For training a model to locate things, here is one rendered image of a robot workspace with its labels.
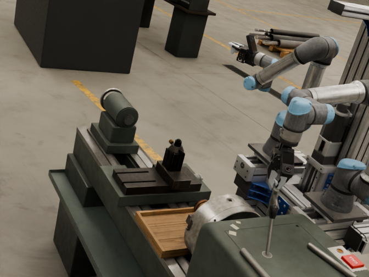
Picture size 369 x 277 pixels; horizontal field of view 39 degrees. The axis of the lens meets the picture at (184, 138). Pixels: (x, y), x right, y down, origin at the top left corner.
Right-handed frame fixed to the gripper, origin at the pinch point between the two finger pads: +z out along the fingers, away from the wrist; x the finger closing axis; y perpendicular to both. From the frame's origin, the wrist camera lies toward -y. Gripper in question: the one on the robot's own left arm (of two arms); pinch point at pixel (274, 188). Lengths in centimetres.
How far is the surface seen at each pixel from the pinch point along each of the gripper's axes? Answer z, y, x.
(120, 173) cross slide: 41, 58, 61
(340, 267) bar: 11.3, -24.5, -24.3
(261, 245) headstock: 12.5, -19.8, 2.9
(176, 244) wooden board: 50, 22, 28
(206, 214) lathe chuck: 19.5, 3.6, 21.3
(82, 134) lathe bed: 52, 113, 92
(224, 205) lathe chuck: 15.4, 6.4, 15.2
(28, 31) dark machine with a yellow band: 122, 513, 249
